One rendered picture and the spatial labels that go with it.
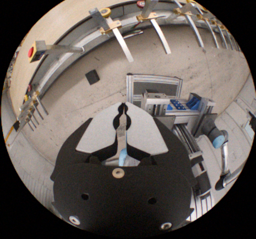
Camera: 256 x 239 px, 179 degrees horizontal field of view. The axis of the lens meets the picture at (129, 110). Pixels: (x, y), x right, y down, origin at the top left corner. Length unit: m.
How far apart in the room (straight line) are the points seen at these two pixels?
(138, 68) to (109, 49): 0.53
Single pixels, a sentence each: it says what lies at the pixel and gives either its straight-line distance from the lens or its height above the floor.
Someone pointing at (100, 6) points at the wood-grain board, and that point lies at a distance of 0.71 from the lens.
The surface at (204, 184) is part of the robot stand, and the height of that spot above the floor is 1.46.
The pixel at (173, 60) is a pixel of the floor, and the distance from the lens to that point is 1.61.
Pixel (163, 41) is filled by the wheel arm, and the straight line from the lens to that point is 0.62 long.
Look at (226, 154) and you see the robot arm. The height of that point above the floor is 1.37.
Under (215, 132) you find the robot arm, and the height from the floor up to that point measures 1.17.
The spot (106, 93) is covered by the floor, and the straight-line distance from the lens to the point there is 1.56.
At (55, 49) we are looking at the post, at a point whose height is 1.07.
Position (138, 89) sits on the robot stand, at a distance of 1.28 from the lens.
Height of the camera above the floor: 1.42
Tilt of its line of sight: 59 degrees down
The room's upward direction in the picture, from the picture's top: 178 degrees clockwise
